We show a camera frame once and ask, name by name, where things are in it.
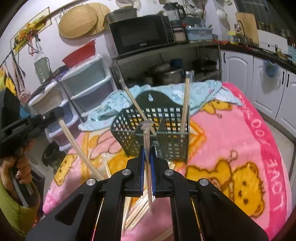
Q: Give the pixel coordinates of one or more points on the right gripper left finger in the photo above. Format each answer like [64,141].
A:
[94,211]

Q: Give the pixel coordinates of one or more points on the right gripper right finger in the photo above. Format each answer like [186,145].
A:
[204,210]

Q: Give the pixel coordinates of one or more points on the chopsticks pair long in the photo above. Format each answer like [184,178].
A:
[138,209]

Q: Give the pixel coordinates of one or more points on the chopsticks pair lowest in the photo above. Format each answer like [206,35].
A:
[167,233]

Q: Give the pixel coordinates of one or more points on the chopsticks pair vertical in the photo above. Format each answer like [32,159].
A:
[148,173]

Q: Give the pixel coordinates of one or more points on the chopsticks pair diagonal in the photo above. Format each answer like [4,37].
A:
[134,99]
[188,80]

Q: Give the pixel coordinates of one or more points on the green sleeved left forearm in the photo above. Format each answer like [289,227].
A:
[20,218]

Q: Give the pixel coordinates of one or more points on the white kitchen cabinets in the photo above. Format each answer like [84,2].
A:
[272,95]

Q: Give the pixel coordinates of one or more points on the person's left hand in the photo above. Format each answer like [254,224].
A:
[23,174]

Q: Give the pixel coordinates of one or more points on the yellow hanging cloth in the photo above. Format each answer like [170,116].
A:
[6,81]

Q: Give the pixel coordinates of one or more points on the left plastic drawer tower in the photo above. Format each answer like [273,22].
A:
[45,99]

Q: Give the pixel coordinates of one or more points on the plastic drawer tower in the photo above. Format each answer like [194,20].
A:
[45,99]
[88,84]

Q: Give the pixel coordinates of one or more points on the pink cartoon blanket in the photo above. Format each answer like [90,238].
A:
[222,135]

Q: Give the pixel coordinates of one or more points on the green thermos bottle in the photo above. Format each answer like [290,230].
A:
[42,67]

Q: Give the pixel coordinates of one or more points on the right plastic drawer tower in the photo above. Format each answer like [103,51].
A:
[88,84]

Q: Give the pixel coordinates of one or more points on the red plastic basin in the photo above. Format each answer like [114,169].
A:
[80,55]

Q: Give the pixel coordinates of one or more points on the fruit picture left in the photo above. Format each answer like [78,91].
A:
[36,25]

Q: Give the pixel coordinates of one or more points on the round bamboo board front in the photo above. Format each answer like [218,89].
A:
[77,21]

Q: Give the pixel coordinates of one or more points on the round bamboo board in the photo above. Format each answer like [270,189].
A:
[77,21]
[101,11]

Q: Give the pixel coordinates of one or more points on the black microwave oven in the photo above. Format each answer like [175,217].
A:
[138,34]

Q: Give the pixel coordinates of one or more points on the round bamboo board back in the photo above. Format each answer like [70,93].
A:
[101,11]

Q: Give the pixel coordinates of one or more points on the black wok on shelf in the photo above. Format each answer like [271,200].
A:
[204,65]

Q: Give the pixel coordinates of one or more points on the steel pot on shelf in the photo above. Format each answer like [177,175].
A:
[165,74]

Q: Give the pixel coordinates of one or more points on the blue bag on cabinet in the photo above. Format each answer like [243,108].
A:
[270,68]

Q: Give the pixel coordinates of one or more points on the metal shelf rack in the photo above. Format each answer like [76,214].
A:
[132,68]

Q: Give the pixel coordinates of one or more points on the grey container on microwave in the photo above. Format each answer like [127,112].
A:
[125,13]

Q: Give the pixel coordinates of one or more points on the light blue storage box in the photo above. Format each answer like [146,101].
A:
[199,34]

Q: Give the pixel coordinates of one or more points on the rectangular wooden cutting board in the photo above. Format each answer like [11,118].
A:
[250,27]

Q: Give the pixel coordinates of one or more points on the blender with dark jar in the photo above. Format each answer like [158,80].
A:
[176,14]

